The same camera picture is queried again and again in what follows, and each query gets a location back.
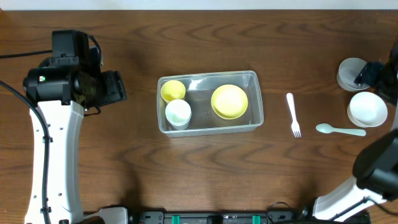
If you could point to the clear plastic container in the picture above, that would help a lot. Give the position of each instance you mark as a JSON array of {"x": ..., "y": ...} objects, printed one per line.
[{"x": 204, "y": 121}]

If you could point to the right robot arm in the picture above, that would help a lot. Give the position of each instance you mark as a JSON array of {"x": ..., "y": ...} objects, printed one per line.
[{"x": 374, "y": 178}]

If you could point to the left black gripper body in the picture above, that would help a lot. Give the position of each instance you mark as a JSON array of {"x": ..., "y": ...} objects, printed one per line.
[{"x": 115, "y": 88}]

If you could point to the white plastic cup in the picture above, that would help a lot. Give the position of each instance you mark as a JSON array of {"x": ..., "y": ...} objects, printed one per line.
[{"x": 178, "y": 113}]

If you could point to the white plastic bowl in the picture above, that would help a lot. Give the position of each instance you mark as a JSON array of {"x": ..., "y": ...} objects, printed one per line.
[{"x": 367, "y": 110}]

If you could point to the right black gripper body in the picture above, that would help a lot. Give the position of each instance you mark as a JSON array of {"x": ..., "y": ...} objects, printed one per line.
[{"x": 367, "y": 73}]

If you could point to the pink plastic fork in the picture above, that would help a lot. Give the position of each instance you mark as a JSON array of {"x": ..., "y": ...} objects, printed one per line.
[{"x": 295, "y": 125}]

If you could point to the yellow plastic bowl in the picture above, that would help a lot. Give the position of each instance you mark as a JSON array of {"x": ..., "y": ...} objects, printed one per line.
[{"x": 229, "y": 102}]

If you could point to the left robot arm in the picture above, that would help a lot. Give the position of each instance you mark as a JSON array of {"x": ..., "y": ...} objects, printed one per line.
[{"x": 60, "y": 90}]

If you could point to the grey plastic bowl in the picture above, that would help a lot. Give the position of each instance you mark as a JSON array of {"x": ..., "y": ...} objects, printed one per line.
[{"x": 348, "y": 70}]

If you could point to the mint green plastic spoon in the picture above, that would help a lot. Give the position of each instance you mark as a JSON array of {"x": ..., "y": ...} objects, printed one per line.
[{"x": 328, "y": 129}]

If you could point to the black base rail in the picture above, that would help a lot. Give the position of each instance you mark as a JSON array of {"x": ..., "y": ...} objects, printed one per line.
[{"x": 158, "y": 217}]

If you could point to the grey plastic cup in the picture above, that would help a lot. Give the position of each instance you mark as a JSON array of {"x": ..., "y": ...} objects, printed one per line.
[{"x": 181, "y": 126}]

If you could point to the yellow plastic cup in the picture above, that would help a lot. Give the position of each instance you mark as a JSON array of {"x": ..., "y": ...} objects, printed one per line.
[{"x": 173, "y": 90}]

